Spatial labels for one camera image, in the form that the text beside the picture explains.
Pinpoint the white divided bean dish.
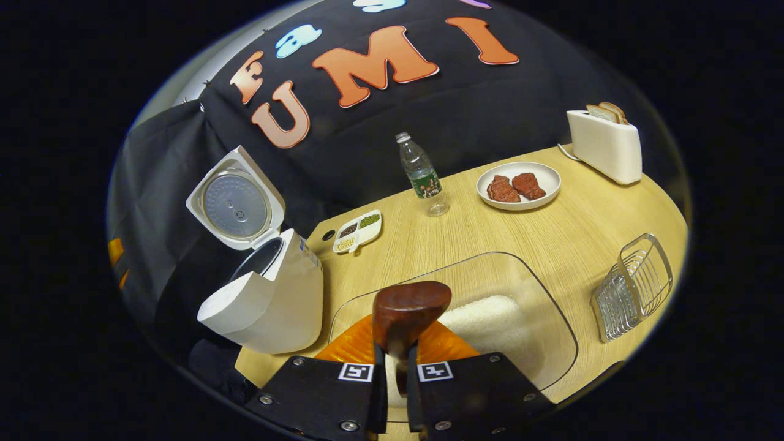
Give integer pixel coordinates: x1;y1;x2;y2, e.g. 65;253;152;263
333;209;383;254

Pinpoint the metal wire chopstick holder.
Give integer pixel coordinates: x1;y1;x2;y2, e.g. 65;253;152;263
590;232;674;342

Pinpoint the brown wooden spoon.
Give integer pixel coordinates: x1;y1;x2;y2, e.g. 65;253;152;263
372;281;453;398

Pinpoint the clear plastic water bottle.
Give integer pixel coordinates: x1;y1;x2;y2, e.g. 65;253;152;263
395;132;450;217

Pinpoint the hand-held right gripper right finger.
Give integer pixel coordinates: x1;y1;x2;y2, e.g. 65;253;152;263
407;322;555;441

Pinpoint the clear plastic container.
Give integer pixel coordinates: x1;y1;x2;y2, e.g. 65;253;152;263
328;251;579;423

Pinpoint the red meat piece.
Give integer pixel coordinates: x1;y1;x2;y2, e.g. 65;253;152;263
512;173;547;201
487;175;521;203

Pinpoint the white toaster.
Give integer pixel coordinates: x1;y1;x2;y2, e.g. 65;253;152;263
566;109;643;186

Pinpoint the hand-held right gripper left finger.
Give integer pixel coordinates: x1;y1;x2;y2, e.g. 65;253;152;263
245;314;389;441

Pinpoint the white round plate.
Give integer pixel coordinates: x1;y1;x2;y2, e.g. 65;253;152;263
476;162;562;211

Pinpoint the white rice cooker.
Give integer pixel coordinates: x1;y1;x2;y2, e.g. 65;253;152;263
186;145;324;355

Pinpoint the black backdrop cloth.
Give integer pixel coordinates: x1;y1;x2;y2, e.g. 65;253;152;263
107;0;680;368

